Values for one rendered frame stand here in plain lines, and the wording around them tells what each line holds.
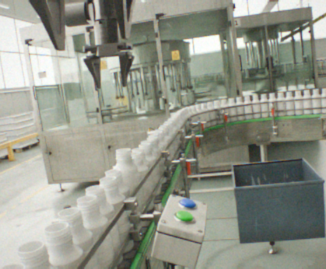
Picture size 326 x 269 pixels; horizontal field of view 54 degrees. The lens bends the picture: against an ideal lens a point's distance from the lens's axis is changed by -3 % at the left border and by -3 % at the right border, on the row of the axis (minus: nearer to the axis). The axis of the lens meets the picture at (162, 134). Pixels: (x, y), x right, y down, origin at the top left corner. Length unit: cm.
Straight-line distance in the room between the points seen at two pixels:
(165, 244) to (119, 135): 387
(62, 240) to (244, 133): 207
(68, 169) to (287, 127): 321
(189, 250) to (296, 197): 73
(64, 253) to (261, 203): 86
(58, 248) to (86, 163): 417
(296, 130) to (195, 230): 196
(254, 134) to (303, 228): 130
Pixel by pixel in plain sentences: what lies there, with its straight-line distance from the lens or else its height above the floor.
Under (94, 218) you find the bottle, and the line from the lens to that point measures 61.
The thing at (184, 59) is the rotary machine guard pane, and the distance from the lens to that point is 419.
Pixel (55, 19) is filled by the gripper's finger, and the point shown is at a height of 142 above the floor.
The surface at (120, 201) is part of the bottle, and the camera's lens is 71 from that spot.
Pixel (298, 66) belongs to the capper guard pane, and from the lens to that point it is 621.
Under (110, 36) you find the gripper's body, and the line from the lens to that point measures 78.
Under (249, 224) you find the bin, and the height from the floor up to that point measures 80.
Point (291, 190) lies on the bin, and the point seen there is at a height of 92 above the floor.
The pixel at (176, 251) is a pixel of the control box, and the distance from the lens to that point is 58.
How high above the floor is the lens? 135
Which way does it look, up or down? 9 degrees down
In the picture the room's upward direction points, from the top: 8 degrees counter-clockwise
